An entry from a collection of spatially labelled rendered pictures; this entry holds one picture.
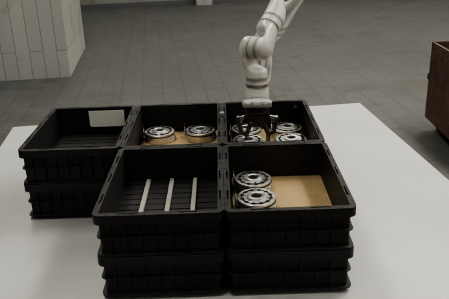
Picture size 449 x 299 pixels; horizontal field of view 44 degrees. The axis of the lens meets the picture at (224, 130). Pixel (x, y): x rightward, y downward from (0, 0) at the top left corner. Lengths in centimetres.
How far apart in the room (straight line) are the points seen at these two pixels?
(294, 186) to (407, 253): 34
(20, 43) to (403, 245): 517
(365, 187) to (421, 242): 34
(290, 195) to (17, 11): 495
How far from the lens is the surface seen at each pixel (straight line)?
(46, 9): 614
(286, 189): 159
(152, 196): 158
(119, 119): 204
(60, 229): 175
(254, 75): 174
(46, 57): 624
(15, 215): 188
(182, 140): 194
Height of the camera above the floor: 155
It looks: 21 degrees down
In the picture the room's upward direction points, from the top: 2 degrees counter-clockwise
